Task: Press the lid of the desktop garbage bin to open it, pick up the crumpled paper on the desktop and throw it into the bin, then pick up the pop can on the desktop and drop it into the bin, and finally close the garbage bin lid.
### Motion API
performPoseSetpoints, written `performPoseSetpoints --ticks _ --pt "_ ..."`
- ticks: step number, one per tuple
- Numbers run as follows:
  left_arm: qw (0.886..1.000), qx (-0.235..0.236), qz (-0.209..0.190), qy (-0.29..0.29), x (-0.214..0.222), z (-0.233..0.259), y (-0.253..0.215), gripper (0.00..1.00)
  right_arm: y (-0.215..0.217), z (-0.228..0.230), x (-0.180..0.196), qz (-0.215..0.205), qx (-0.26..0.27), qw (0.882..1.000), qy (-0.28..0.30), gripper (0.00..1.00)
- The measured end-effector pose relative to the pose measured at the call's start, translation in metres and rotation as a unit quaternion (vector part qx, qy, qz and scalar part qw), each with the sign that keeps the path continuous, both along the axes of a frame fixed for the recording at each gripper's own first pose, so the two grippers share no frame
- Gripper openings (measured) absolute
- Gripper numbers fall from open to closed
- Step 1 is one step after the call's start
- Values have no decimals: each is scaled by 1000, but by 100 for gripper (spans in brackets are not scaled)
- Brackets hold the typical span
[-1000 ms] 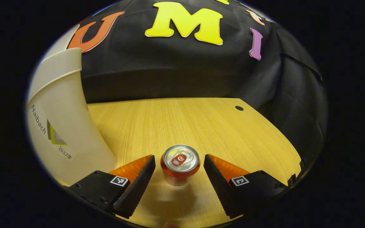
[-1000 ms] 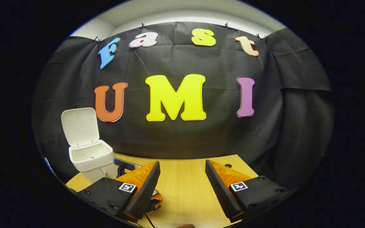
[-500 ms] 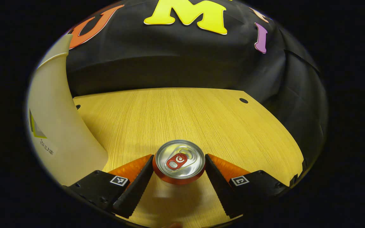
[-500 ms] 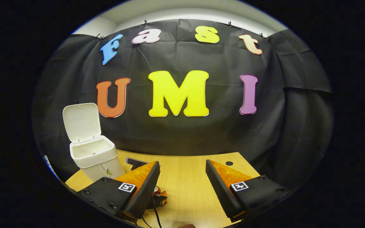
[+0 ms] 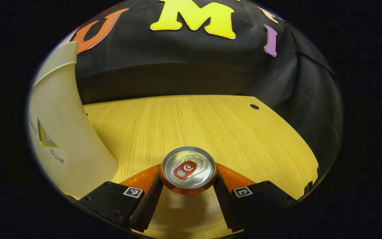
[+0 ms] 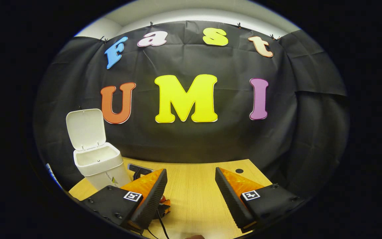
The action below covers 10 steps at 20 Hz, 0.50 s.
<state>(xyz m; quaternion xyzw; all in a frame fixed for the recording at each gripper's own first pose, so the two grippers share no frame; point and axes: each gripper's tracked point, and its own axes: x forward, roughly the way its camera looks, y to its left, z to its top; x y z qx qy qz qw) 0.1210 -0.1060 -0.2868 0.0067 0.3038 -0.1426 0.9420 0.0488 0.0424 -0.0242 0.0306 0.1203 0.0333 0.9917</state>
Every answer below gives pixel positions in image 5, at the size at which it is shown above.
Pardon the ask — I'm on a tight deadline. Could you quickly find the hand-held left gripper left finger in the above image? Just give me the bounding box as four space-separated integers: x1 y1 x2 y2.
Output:
67 164 164 233

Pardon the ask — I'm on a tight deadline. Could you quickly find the black backdrop cloth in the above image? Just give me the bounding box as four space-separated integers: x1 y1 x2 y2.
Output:
68 0 344 173

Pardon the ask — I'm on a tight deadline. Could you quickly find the wooden desktop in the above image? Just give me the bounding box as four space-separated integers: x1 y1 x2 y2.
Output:
62 95 320 239

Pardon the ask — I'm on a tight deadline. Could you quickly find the white desktop garbage bin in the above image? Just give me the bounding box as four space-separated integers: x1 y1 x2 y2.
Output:
27 41 119 199

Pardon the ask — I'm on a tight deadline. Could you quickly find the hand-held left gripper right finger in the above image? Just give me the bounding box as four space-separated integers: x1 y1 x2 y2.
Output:
213 162 299 233

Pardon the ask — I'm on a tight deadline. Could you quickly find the red pop can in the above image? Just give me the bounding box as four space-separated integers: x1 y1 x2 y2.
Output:
161 146 217 195

